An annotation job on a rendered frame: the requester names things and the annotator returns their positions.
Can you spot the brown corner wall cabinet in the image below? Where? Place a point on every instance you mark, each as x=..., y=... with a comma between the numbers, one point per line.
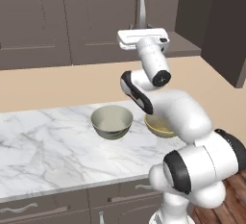
x=166, y=6

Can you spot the brown drawer front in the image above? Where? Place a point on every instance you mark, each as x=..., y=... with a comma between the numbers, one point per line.
x=125, y=191
x=48, y=202

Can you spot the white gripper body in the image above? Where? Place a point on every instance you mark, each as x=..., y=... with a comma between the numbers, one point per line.
x=128, y=38

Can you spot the brown wall cabinet door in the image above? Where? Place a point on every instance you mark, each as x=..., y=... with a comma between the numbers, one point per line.
x=102, y=16
x=32, y=19

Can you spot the brown base cabinet door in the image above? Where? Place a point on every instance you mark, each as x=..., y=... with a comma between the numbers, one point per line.
x=128, y=213

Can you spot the dark brown tall cabinet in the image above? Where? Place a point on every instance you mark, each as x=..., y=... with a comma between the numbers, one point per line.
x=226, y=26

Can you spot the yellow bowl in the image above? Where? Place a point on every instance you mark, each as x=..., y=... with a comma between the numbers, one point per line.
x=157, y=128

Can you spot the grey-green bowl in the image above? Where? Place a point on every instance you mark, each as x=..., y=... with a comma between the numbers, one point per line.
x=112, y=122

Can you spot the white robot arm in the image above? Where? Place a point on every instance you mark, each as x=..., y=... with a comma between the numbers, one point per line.
x=189, y=119

